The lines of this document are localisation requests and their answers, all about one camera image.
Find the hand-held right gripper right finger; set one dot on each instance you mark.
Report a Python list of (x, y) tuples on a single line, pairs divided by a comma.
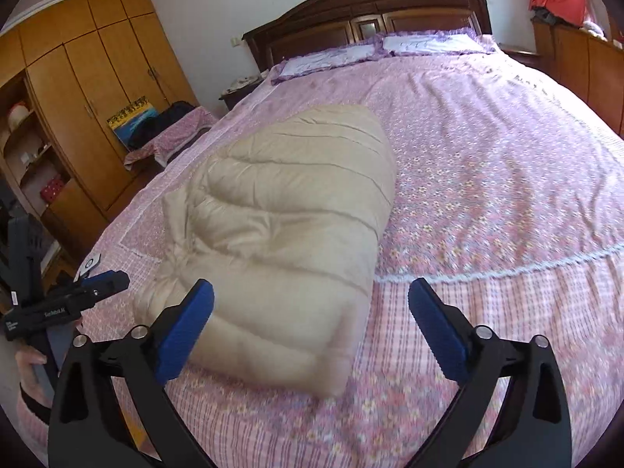
[(438, 331)]

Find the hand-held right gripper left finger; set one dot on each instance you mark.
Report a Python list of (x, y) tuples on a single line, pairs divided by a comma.
[(185, 331)]

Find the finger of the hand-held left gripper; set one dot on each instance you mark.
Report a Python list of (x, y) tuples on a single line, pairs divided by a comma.
[(95, 280), (114, 283)]

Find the beige down jacket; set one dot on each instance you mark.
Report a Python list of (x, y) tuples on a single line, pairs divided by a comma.
[(282, 214)]

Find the person's left forearm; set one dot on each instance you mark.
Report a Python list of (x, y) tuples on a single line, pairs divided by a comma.
[(31, 424)]

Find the dark clothes pile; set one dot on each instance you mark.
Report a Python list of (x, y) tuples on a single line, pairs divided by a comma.
[(161, 122)]

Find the person's left hand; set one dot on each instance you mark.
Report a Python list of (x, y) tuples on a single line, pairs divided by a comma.
[(29, 358)]

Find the white flat device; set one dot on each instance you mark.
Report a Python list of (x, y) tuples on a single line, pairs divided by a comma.
[(89, 265)]

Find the red patterned box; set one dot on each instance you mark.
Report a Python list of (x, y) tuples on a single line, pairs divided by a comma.
[(52, 189)]

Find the yellow and blue painting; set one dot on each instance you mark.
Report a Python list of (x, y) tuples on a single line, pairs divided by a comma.
[(129, 122)]

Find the chair with floral cover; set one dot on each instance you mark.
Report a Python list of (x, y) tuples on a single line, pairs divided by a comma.
[(180, 131)]

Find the white round item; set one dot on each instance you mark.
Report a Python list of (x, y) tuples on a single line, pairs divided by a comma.
[(18, 116)]

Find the bed with pink floral bedspread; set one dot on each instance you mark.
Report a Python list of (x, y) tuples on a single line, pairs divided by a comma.
[(487, 156)]

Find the wooden wardrobe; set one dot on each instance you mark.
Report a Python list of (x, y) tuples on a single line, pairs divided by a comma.
[(87, 58)]

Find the dark wooden nightstand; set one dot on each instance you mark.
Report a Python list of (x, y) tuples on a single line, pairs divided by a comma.
[(521, 56), (239, 97)]

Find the white pillow with purple frill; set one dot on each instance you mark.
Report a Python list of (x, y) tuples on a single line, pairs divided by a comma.
[(326, 61), (434, 44)]

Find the wooden dresser cabinet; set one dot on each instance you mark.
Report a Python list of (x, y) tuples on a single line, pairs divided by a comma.
[(575, 68)]

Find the dark wooden headboard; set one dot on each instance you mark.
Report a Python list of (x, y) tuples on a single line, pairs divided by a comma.
[(341, 14)]

